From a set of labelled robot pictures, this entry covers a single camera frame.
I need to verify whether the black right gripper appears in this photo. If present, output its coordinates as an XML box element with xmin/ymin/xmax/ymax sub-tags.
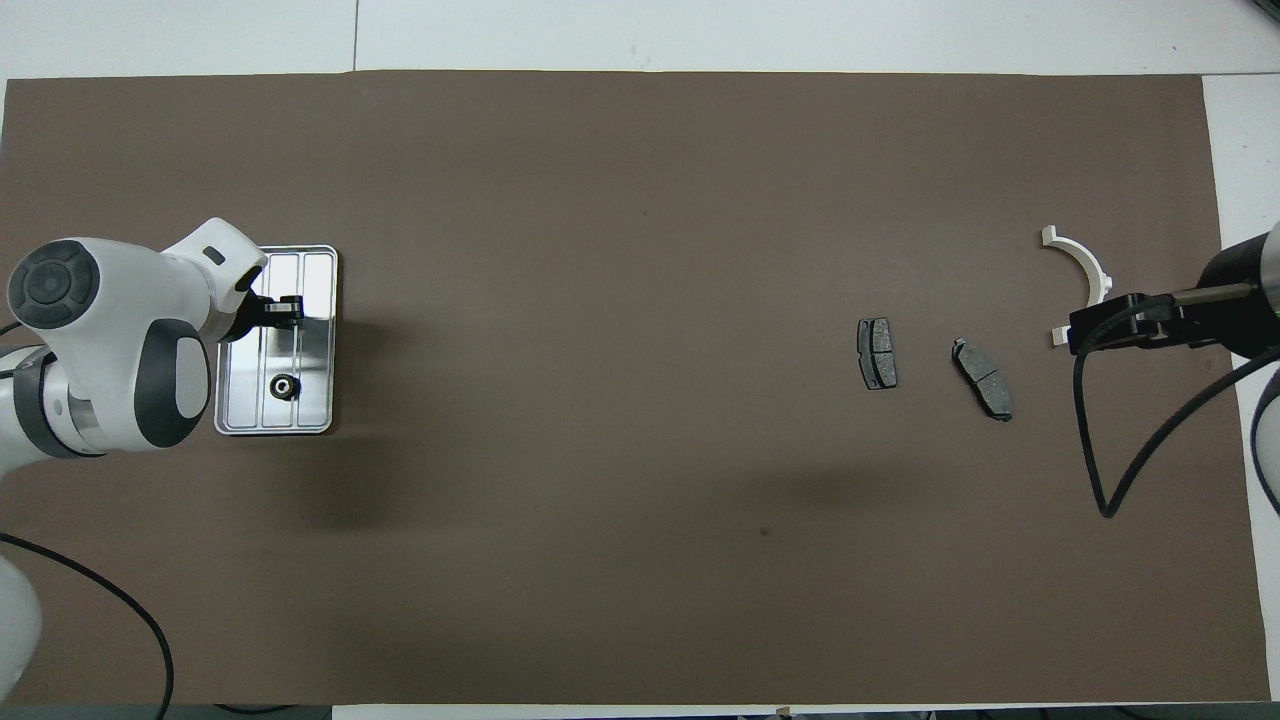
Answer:
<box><xmin>1068</xmin><ymin>235</ymin><xmax>1276</xmax><ymax>356</ymax></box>

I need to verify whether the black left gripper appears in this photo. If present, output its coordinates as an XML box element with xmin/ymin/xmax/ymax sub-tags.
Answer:
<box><xmin>220</xmin><ymin>290</ymin><xmax>304</xmax><ymax>343</ymax></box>

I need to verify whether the silver metal tray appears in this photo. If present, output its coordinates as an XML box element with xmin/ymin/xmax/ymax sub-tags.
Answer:
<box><xmin>214</xmin><ymin>244</ymin><xmax>339</xmax><ymax>437</ymax></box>

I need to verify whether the white curved plastic part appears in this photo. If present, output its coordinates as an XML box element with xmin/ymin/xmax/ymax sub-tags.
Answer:
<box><xmin>1040</xmin><ymin>226</ymin><xmax>1113</xmax><ymax>349</ymax></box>

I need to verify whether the dark curved brake pad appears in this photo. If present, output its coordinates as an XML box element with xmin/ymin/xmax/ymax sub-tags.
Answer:
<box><xmin>950</xmin><ymin>338</ymin><xmax>1014</xmax><ymax>423</ymax></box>

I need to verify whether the dark rectangular brake pad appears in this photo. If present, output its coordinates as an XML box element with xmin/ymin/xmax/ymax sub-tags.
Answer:
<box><xmin>857</xmin><ymin>317</ymin><xmax>899</xmax><ymax>392</ymax></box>

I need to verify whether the brown table mat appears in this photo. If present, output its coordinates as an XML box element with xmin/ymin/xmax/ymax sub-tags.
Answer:
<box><xmin>0</xmin><ymin>70</ymin><xmax>1271</xmax><ymax>707</ymax></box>

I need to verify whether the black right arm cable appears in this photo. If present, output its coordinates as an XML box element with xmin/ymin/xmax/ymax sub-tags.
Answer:
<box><xmin>1072</xmin><ymin>283</ymin><xmax>1280</xmax><ymax>519</ymax></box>

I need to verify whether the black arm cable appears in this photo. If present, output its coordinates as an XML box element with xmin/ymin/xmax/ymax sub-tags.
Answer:
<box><xmin>0</xmin><ymin>532</ymin><xmax>177</xmax><ymax>720</ymax></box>
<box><xmin>1072</xmin><ymin>283</ymin><xmax>1280</xmax><ymax>519</ymax></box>

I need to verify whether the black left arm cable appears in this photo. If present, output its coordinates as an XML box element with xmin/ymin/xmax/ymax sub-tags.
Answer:
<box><xmin>0</xmin><ymin>532</ymin><xmax>177</xmax><ymax>720</ymax></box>

